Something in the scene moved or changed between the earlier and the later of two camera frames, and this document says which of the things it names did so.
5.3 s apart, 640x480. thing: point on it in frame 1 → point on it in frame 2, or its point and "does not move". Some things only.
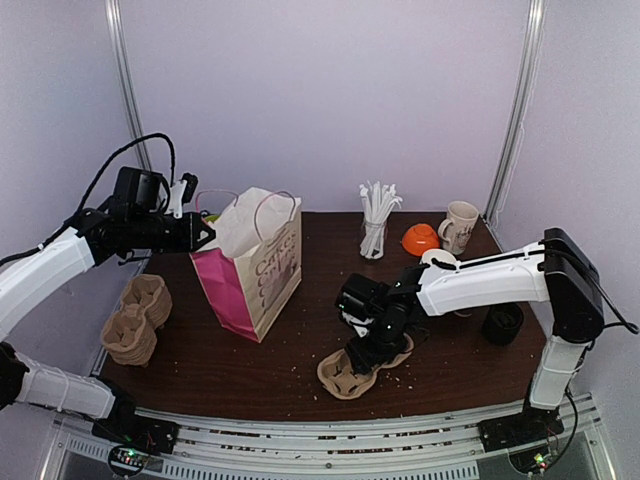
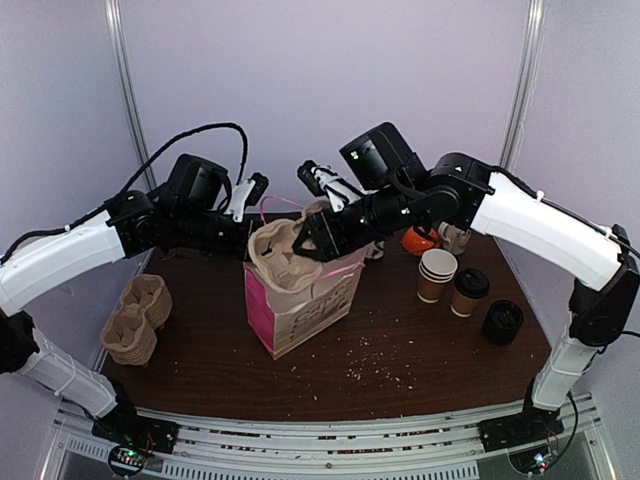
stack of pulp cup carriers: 129,334 does not move
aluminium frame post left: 117,21 does not move
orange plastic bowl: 420,237 does not move
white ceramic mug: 456,230 does not move
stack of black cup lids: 503,322 does not move
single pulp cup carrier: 338,377 → 274,258
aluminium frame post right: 526,96 does not move
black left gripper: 189,242 → 241,250
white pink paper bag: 254,260 → 282,320
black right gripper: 364,354 → 324,235
